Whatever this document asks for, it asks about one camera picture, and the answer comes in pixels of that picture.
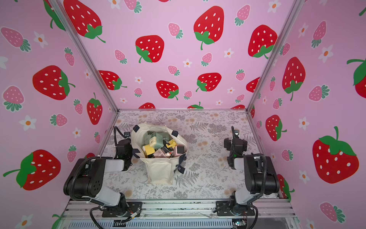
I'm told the mint green pencil sharpener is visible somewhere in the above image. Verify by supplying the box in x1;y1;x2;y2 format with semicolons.
143;131;156;145

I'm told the pink pencil sharpener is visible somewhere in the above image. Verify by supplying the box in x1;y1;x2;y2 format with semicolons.
153;149;172;158
173;145;186;157

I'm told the cream canvas tote bag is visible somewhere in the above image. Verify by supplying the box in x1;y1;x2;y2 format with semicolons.
131;123;188;185

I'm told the grey green pencil sharpener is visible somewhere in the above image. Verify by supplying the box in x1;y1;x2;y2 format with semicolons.
157;132;172;142

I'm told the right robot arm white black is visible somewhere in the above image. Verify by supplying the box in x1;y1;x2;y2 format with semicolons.
213;136;280;215

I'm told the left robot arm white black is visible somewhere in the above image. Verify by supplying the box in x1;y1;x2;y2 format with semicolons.
63;139;142;219

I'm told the yellow pencil sharpener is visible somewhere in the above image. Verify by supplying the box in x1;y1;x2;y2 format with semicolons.
143;145;155;158
165;139;177;149

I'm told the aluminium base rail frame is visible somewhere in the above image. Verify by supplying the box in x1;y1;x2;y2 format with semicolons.
54;199;301;229

